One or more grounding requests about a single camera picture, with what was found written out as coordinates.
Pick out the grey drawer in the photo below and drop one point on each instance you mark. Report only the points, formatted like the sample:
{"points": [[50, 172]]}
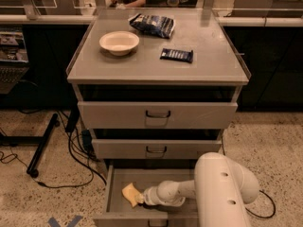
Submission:
{"points": [[153, 149], [118, 212], [156, 115]]}

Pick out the yellow sponge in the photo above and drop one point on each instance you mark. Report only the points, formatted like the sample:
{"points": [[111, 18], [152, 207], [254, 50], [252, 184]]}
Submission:
{"points": [[129, 192]]}

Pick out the black table leg base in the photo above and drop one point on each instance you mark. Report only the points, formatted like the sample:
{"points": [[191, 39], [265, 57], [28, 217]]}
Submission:
{"points": [[40, 141]]}

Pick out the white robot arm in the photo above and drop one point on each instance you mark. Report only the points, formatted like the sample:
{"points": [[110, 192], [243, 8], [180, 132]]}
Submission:
{"points": [[221, 187]]}

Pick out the blue chip bag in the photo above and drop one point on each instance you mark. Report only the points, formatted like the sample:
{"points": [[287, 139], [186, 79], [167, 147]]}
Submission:
{"points": [[155, 25]]}

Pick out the grey middle drawer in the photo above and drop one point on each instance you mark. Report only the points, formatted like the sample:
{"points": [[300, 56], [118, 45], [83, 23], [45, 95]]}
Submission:
{"points": [[153, 149]]}

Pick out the clear water bottle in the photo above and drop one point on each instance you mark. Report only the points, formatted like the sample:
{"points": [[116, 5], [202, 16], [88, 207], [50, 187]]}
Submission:
{"points": [[120, 4]]}

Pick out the grey top drawer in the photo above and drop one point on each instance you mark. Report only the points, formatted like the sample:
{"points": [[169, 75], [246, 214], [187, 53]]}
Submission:
{"points": [[156, 115]]}

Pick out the black power adapter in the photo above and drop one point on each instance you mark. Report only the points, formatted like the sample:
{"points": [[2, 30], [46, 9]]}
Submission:
{"points": [[86, 140]]}

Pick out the dark blue snack bar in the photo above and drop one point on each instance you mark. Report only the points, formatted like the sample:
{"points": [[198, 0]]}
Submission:
{"points": [[176, 55]]}

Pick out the white bowl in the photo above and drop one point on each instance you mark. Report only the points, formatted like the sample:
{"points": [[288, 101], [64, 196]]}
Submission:
{"points": [[119, 43]]}

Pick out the grey bottom drawer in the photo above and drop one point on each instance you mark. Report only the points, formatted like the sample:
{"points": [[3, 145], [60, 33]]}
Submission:
{"points": [[118, 212]]}

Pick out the grey drawer cabinet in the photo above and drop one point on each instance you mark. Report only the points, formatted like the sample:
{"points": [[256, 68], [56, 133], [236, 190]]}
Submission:
{"points": [[215, 75]]}

